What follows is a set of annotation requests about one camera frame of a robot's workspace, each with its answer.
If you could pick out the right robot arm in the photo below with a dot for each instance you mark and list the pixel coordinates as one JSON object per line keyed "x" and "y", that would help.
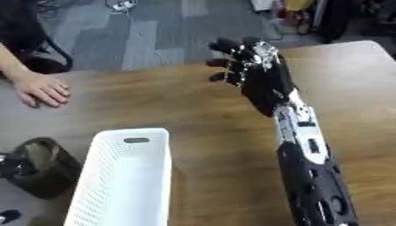
{"x": 309, "y": 164}

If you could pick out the person's forearm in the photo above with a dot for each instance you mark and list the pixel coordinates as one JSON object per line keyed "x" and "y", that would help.
{"x": 11, "y": 63}

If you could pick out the yellow object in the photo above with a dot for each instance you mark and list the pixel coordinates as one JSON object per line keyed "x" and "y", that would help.
{"x": 298, "y": 4}

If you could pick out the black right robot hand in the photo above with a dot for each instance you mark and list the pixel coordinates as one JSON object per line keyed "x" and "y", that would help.
{"x": 265, "y": 82}

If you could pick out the person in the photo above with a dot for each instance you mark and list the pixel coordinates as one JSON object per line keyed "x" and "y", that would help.
{"x": 18, "y": 23}

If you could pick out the person's hand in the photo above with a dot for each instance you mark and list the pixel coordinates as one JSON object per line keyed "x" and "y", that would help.
{"x": 41, "y": 89}

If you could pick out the white power strip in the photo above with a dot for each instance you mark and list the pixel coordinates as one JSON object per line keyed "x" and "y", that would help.
{"x": 122, "y": 5}

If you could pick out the white perforated plastic basket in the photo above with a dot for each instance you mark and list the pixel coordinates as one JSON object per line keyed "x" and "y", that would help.
{"x": 124, "y": 176}

